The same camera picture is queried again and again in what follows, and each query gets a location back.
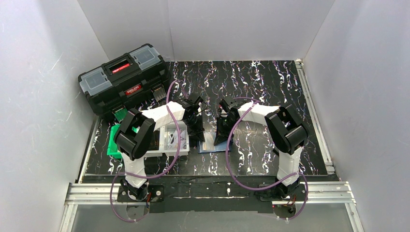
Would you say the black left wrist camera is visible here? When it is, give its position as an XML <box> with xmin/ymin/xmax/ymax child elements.
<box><xmin>176</xmin><ymin>93</ymin><xmax>204</xmax><ymax>113</ymax></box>

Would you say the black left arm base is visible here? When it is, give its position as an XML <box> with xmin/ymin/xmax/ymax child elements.
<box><xmin>116</xmin><ymin>185</ymin><xmax>165</xmax><ymax>203</ymax></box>

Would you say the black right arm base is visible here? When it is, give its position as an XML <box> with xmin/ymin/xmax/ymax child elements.
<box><xmin>254</xmin><ymin>182</ymin><xmax>307</xmax><ymax>203</ymax></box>

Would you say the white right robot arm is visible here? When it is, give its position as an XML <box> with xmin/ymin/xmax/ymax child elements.
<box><xmin>214</xmin><ymin>98</ymin><xmax>310</xmax><ymax>194</ymax></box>

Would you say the white divided plastic tray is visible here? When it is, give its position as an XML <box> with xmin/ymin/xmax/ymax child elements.
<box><xmin>144</xmin><ymin>121</ymin><xmax>190</xmax><ymax>158</ymax></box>

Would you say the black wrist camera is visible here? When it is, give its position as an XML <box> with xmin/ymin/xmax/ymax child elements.
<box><xmin>218</xmin><ymin>97</ymin><xmax>249</xmax><ymax>117</ymax></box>
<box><xmin>176</xmin><ymin>93</ymin><xmax>204</xmax><ymax>113</ymax></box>

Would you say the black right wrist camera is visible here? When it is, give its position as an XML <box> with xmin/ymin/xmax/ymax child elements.
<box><xmin>218</xmin><ymin>97</ymin><xmax>249</xmax><ymax>117</ymax></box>

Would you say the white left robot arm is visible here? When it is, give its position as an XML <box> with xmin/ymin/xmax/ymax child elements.
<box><xmin>114</xmin><ymin>97</ymin><xmax>205</xmax><ymax>198</ymax></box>

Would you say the blue leather card holder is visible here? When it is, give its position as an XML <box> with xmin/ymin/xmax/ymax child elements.
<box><xmin>198</xmin><ymin>132</ymin><xmax>227</xmax><ymax>154</ymax></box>

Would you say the green plastic bin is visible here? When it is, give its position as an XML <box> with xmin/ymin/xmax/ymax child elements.
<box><xmin>106</xmin><ymin>124</ymin><xmax>122</xmax><ymax>159</ymax></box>

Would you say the black grey toolbox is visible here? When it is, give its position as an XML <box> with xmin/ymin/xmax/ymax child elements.
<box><xmin>78</xmin><ymin>43</ymin><xmax>170</xmax><ymax>122</ymax></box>

